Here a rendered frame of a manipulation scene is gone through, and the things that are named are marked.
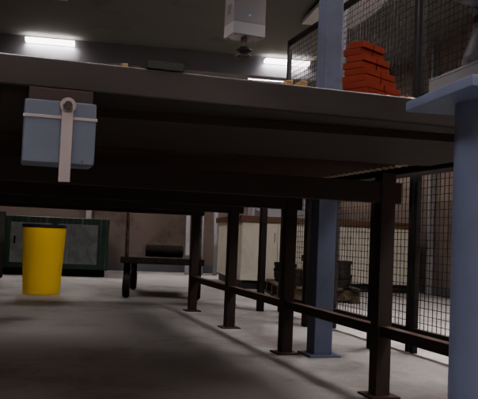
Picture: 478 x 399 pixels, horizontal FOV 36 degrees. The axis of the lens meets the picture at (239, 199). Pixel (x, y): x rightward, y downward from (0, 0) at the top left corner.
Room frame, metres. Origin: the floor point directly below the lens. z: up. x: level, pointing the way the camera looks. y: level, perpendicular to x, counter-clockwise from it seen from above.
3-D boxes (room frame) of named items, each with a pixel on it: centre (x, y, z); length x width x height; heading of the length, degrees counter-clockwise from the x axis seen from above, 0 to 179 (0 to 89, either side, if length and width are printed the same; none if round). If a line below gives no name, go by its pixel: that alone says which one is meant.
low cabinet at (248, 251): (9.32, -0.91, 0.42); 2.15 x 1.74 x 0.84; 101
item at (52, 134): (1.42, 0.36, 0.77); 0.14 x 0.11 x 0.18; 107
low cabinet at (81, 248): (10.00, 2.71, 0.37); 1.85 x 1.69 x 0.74; 101
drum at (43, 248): (6.65, 1.77, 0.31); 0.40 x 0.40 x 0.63
